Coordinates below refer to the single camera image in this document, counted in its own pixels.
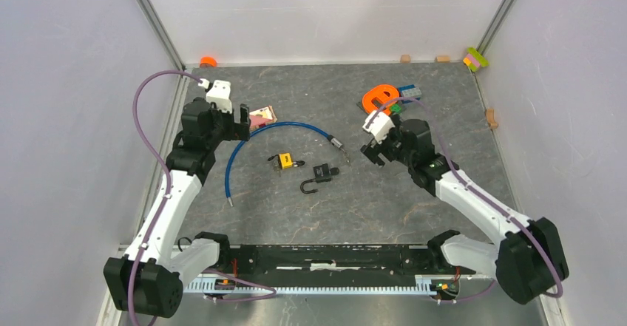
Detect wooden block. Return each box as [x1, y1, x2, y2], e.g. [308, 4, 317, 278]
[400, 54, 411, 64]
[435, 55, 451, 63]

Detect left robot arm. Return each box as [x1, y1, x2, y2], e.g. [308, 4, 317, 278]
[104, 97, 251, 318]

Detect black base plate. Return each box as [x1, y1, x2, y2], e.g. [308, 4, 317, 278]
[212, 244, 470, 288]

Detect silver key bunch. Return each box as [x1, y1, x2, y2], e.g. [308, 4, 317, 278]
[339, 146, 350, 165]

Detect blue cable loop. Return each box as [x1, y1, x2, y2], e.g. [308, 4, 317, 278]
[224, 121, 344, 208]

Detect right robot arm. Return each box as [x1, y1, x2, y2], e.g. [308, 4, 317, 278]
[361, 112, 569, 305]

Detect stacked coloured lego bricks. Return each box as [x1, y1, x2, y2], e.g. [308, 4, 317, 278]
[462, 47, 489, 72]

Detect green lego brick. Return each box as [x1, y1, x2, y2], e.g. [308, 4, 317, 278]
[389, 103, 404, 114]

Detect blue slotted cable duct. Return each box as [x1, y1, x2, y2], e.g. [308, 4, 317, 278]
[183, 276, 436, 296]

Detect orange letter block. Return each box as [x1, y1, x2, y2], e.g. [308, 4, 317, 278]
[362, 84, 400, 115]

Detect orange round cap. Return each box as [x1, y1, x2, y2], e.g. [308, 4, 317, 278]
[199, 56, 217, 68]

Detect black padlock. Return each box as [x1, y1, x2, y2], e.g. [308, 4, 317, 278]
[299, 163, 336, 194]

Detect blue lego brick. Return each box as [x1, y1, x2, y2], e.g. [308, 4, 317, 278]
[397, 84, 422, 100]

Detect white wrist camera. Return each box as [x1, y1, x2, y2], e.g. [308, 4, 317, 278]
[362, 112, 395, 144]
[198, 78, 233, 114]

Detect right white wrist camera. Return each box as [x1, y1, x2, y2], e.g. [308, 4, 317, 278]
[362, 112, 395, 144]

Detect yellow padlock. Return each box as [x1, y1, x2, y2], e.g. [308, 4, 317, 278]
[268, 153, 305, 171]

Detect wooden block left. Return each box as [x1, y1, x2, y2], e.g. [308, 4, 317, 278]
[400, 54, 411, 64]

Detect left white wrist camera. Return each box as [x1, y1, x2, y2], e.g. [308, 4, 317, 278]
[198, 78, 233, 114]

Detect wooden block right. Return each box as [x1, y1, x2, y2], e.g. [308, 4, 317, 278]
[435, 55, 451, 63]

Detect wooden arch piece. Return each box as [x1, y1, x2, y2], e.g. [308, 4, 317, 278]
[485, 108, 499, 130]

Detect pink wooden puzzle box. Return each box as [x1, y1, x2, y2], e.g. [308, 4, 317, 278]
[249, 106, 277, 131]

